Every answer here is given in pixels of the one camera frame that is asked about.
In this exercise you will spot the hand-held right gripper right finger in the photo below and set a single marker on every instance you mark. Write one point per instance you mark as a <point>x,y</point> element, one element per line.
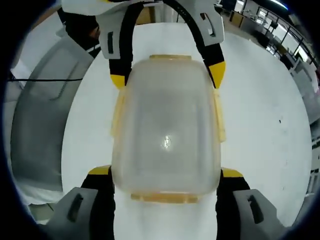
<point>232,197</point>

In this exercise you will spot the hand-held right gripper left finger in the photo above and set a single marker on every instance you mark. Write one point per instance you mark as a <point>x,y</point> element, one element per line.
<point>100,200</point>

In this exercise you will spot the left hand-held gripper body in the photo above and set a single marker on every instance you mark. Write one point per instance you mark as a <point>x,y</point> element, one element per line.
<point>100,6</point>

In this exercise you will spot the clear container with yellow buckle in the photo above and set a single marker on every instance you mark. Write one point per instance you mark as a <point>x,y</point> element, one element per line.
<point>165,120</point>

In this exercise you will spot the wooden cabinet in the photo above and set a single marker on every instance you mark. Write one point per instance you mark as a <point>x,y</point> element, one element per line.
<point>237,18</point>

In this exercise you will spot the grey office chair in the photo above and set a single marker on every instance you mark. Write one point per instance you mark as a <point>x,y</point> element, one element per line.
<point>42,125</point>

